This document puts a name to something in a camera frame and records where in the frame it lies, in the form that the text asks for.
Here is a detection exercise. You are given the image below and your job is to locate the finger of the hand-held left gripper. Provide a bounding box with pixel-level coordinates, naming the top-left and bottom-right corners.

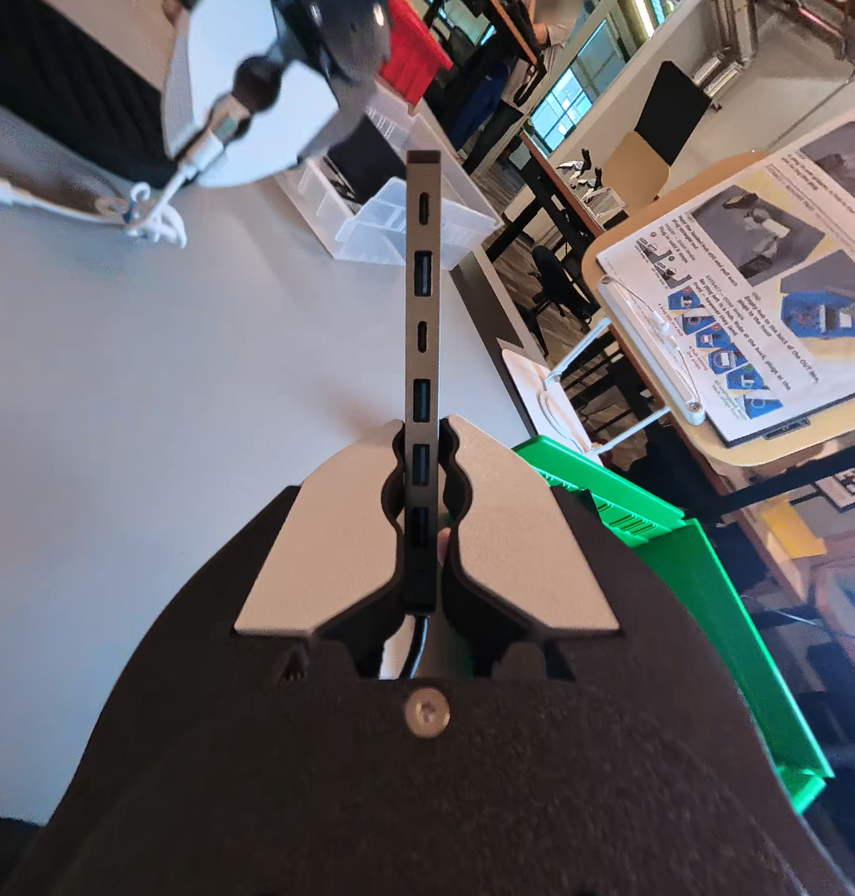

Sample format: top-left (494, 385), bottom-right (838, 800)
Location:
top-left (203, 59), bottom-right (341, 189)
top-left (163, 0), bottom-right (278, 158)

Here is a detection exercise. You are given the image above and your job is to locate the white desk stand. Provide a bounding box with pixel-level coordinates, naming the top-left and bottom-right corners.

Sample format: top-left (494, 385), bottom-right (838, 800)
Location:
top-left (501, 276), bottom-right (705, 456)

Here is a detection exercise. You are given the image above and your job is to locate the tan black chair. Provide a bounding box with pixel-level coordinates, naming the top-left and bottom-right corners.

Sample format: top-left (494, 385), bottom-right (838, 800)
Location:
top-left (601, 60), bottom-right (714, 211)

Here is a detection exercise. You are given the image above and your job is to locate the black white marker tag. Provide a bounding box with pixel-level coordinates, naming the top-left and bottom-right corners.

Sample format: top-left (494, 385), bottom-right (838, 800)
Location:
top-left (816, 458), bottom-right (855, 515)

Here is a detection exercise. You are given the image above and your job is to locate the black textured pad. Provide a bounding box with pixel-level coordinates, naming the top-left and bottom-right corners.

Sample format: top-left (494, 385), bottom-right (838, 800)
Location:
top-left (0, 0), bottom-right (180, 190)

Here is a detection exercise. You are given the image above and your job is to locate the grey hub black cable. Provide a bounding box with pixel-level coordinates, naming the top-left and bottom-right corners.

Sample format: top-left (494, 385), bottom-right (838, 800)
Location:
top-left (398, 612), bottom-right (432, 679)

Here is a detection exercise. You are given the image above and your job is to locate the slim grey usb hub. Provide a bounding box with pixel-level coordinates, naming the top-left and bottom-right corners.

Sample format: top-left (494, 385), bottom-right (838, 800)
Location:
top-left (401, 149), bottom-right (444, 617)

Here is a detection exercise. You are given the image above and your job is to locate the white usb cable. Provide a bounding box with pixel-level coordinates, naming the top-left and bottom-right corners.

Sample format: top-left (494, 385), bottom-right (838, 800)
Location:
top-left (0, 90), bottom-right (260, 249)

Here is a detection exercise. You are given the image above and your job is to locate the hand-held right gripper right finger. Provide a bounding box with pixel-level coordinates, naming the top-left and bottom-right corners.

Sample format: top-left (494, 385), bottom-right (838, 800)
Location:
top-left (438, 413), bottom-right (622, 679)

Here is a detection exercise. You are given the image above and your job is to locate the yellow sheet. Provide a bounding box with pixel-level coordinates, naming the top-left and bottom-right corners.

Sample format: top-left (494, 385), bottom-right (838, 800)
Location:
top-left (758, 500), bottom-right (829, 561)

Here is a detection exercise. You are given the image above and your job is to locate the clear plastic bin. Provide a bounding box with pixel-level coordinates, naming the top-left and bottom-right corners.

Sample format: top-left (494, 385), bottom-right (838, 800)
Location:
top-left (273, 91), bottom-right (502, 270)

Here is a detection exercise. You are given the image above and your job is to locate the window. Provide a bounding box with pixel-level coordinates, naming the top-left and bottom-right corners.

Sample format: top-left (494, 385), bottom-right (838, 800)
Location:
top-left (529, 66), bottom-right (596, 155)

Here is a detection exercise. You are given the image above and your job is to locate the red plastic bin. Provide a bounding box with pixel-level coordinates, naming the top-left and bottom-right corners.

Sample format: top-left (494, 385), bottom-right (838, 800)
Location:
top-left (378, 0), bottom-right (453, 88)

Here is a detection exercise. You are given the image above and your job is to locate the black divider panel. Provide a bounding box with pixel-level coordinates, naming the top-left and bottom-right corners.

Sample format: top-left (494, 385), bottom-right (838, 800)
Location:
top-left (327, 126), bottom-right (407, 211)

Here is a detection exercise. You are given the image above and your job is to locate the black office chair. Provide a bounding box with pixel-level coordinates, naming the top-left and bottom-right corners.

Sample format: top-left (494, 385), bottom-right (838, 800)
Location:
top-left (529, 245), bottom-right (596, 330)

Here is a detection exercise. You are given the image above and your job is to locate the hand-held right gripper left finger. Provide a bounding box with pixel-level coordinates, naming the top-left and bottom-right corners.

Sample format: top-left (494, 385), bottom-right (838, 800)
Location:
top-left (233, 419), bottom-right (407, 676)

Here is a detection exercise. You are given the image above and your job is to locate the brown top standing desk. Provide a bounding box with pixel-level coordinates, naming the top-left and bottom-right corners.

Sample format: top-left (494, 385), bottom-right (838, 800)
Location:
top-left (427, 0), bottom-right (547, 85)

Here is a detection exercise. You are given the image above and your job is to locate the printed instruction sheet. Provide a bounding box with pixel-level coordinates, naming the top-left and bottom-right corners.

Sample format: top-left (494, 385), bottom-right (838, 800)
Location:
top-left (597, 115), bottom-right (855, 449)

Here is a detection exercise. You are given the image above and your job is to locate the green plastic bin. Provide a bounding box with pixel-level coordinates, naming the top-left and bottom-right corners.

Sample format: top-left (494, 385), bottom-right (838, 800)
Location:
top-left (442, 434), bottom-right (836, 816)

